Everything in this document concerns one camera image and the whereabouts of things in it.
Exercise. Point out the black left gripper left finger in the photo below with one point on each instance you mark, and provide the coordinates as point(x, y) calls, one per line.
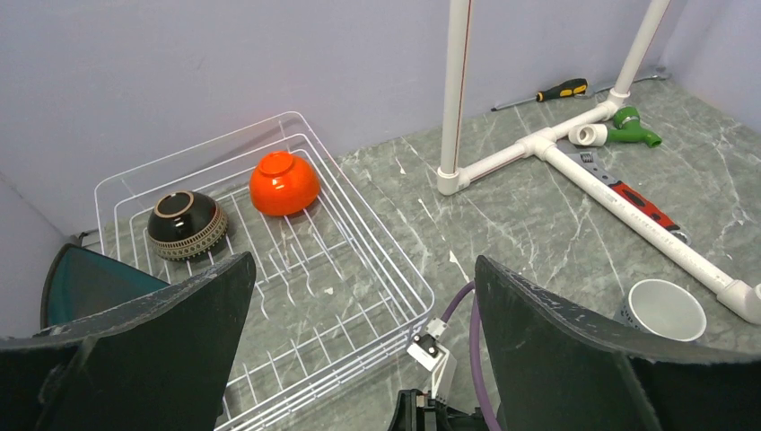
point(158, 362)

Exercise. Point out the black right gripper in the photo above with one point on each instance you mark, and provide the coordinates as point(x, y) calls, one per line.
point(416, 410)

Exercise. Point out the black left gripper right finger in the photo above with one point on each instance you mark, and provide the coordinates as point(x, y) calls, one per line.
point(561, 366)

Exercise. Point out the teal square plate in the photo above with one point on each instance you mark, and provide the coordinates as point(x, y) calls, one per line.
point(80, 283)

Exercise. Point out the grey blue-handled mug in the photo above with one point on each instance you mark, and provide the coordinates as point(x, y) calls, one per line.
point(664, 309)

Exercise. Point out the brown patterned bowl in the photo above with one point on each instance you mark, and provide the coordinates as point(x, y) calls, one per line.
point(186, 224)

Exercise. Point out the orange plastic bowl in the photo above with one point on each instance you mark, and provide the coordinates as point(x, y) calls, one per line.
point(283, 184)

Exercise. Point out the green plastic faucet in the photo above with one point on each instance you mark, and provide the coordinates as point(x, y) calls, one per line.
point(628, 129)

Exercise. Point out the black yellow screwdriver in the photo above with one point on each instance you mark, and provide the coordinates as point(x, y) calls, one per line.
point(569, 88)

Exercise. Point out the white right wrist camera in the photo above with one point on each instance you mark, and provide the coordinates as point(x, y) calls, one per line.
point(427, 350)

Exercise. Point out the white wire dish rack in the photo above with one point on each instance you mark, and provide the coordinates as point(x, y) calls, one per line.
point(335, 294)

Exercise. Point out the white PVC pipe frame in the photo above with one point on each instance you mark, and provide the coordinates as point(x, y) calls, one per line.
point(734, 294)

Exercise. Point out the red-handled adjustable wrench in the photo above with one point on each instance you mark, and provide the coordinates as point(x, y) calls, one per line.
point(588, 160)

